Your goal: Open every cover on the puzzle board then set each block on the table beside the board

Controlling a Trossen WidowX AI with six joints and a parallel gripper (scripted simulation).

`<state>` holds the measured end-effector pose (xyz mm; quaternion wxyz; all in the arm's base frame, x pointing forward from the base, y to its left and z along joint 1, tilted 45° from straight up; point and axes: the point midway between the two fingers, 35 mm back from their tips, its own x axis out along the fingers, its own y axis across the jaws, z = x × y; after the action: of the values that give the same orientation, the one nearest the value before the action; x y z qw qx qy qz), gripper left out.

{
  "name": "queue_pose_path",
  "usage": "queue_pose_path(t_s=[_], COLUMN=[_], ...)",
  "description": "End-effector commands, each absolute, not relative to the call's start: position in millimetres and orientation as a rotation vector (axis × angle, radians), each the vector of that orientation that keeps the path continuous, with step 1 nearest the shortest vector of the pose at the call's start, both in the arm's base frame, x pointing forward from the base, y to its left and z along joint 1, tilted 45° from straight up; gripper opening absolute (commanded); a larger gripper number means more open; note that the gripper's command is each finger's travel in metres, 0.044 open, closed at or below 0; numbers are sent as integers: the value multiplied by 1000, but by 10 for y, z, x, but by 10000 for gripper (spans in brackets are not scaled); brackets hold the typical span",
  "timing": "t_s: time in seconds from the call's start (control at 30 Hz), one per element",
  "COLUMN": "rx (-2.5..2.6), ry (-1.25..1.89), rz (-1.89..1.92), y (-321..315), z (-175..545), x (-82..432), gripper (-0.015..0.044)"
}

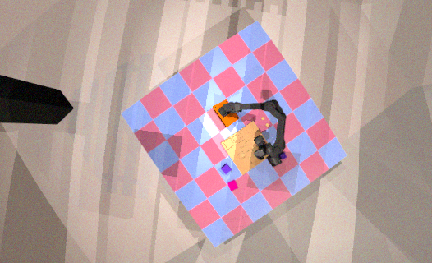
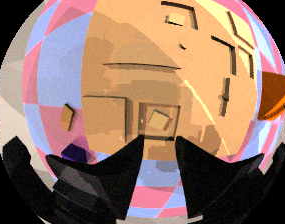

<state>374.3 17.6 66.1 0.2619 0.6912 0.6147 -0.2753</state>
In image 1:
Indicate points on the small pink flat block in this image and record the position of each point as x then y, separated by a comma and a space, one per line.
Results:
233, 185

